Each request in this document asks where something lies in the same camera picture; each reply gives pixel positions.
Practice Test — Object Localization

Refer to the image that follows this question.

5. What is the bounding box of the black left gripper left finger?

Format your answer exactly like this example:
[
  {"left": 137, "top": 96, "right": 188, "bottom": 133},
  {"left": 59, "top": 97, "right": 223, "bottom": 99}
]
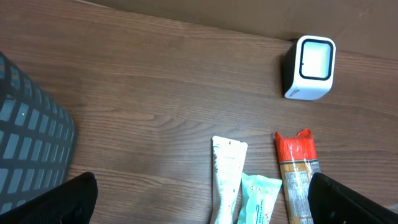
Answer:
[{"left": 1, "top": 172, "right": 98, "bottom": 224}]

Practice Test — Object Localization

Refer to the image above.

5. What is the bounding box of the orange cracker pack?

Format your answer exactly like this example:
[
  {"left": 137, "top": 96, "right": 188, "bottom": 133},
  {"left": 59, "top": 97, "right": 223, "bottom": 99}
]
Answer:
[{"left": 275, "top": 129, "right": 320, "bottom": 224}]

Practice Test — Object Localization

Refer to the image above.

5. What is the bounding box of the brown cardboard backdrop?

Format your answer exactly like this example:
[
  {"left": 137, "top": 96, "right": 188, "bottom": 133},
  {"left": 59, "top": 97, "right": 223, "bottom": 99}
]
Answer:
[{"left": 90, "top": 0, "right": 397, "bottom": 60}]

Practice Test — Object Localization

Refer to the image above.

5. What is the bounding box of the teal wipes pack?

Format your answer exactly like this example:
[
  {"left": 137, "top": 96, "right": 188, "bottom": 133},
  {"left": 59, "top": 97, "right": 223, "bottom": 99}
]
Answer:
[{"left": 237, "top": 173, "right": 282, "bottom": 224}]

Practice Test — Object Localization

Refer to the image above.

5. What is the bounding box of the white cream tube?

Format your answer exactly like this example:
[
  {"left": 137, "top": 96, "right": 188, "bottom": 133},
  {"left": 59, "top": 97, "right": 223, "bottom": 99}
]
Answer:
[{"left": 210, "top": 136, "right": 248, "bottom": 224}]

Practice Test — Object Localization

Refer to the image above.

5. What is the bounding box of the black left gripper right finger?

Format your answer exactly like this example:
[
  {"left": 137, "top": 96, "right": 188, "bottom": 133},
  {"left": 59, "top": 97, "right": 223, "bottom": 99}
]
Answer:
[{"left": 308, "top": 172, "right": 397, "bottom": 224}]

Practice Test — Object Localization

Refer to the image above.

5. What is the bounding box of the white barcode scanner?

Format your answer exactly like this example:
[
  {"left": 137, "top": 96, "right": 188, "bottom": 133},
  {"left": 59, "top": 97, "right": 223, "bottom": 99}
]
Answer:
[{"left": 283, "top": 35, "right": 336, "bottom": 101}]

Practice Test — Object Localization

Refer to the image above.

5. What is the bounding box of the grey plastic shopping basket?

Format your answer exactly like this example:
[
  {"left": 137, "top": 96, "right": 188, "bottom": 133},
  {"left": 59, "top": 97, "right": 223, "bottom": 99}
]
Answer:
[{"left": 1, "top": 54, "right": 78, "bottom": 213}]

